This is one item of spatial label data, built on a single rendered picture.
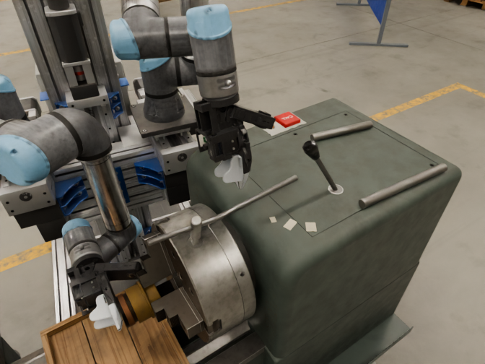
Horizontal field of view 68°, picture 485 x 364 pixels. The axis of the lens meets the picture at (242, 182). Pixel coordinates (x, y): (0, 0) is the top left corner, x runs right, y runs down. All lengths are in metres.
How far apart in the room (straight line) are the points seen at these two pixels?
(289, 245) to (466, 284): 1.90
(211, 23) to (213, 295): 0.52
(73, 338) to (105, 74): 0.87
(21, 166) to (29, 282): 1.74
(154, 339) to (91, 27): 1.00
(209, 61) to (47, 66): 0.87
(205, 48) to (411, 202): 0.59
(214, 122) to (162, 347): 0.63
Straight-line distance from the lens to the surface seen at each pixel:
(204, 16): 0.65
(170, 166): 1.29
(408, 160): 1.07
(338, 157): 1.01
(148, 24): 0.76
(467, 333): 2.38
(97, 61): 1.43
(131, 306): 0.88
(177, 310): 0.86
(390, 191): 0.91
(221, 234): 0.81
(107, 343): 1.12
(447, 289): 2.49
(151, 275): 0.89
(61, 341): 1.16
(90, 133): 0.92
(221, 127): 0.71
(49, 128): 0.89
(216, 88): 0.67
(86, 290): 0.93
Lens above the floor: 1.84
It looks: 40 degrees down
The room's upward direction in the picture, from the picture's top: straight up
